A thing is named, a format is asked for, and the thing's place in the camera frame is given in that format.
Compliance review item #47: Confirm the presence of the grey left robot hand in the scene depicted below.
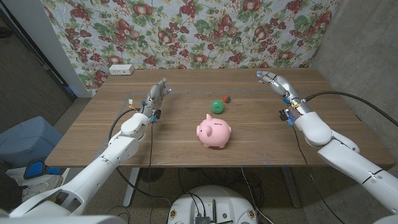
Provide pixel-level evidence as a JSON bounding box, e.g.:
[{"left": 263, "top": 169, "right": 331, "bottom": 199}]
[{"left": 141, "top": 77, "right": 172, "bottom": 119}]

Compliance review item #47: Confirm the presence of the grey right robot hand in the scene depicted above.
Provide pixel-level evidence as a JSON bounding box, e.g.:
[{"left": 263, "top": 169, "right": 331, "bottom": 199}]
[{"left": 256, "top": 70, "right": 312, "bottom": 121}]

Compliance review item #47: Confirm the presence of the pink plastic piggy bank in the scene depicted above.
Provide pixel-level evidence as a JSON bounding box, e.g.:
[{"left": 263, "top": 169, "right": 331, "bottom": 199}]
[{"left": 195, "top": 113, "right": 233, "bottom": 149}]

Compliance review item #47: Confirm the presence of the green ball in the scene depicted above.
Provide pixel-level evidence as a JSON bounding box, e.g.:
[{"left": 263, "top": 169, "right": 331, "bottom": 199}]
[{"left": 210, "top": 99, "right": 225, "bottom": 114}]

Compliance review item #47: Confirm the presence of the white power strip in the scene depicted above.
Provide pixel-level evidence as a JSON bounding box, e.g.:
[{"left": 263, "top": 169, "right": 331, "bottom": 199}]
[{"left": 108, "top": 63, "right": 135, "bottom": 76}]

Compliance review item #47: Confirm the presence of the fruit print backdrop cloth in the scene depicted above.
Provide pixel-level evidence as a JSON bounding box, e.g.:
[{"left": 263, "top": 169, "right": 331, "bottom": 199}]
[{"left": 40, "top": 0, "right": 341, "bottom": 96}]

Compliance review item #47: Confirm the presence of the black round floor fan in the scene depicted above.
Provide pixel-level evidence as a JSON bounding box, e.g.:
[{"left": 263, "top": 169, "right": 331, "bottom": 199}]
[{"left": 139, "top": 167, "right": 165, "bottom": 183}]

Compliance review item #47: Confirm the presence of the white metal table leg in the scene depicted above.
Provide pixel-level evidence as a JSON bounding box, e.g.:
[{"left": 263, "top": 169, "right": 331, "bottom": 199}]
[{"left": 123, "top": 167, "right": 141, "bottom": 208}]

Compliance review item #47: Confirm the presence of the white robot torso base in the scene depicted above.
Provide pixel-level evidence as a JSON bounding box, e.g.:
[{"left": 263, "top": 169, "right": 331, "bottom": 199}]
[{"left": 167, "top": 185, "right": 258, "bottom": 224}]

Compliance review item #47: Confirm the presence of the blue grey plastic bin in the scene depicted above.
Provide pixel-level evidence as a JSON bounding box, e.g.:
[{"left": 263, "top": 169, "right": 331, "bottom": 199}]
[{"left": 0, "top": 116, "right": 64, "bottom": 169}]

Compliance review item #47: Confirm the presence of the blue black pad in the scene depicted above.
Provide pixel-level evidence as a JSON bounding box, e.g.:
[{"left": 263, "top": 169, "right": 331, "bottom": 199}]
[{"left": 23, "top": 159, "right": 67, "bottom": 181}]

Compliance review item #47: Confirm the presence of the black bag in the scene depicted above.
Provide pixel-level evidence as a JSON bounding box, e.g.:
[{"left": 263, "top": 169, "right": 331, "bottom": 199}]
[{"left": 0, "top": 174, "right": 24, "bottom": 211}]

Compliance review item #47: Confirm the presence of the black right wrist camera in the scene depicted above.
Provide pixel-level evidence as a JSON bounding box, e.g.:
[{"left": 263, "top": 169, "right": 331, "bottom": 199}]
[{"left": 279, "top": 109, "right": 295, "bottom": 127}]

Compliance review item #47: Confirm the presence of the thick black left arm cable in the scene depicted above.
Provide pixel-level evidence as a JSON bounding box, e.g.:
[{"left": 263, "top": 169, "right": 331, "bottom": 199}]
[{"left": 108, "top": 108, "right": 172, "bottom": 208}]

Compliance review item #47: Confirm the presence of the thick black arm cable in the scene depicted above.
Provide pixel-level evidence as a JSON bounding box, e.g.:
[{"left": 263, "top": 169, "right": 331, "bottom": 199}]
[
  {"left": 304, "top": 91, "right": 398, "bottom": 128},
  {"left": 108, "top": 108, "right": 172, "bottom": 208}
]

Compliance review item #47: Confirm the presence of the thin black left wrist cable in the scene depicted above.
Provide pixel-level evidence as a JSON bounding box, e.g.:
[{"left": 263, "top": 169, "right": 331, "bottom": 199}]
[{"left": 147, "top": 120, "right": 155, "bottom": 224}]

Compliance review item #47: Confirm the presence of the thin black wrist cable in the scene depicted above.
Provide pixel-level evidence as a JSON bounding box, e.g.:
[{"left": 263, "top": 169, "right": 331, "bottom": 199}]
[
  {"left": 290, "top": 124, "right": 346, "bottom": 224},
  {"left": 147, "top": 120, "right": 155, "bottom": 224}
]

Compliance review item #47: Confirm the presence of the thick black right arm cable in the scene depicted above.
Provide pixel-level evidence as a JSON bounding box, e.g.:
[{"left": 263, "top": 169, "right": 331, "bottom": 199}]
[{"left": 304, "top": 91, "right": 398, "bottom": 128}]

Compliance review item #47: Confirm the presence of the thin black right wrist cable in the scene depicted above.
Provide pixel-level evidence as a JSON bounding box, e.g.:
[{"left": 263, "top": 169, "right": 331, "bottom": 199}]
[{"left": 290, "top": 124, "right": 346, "bottom": 224}]

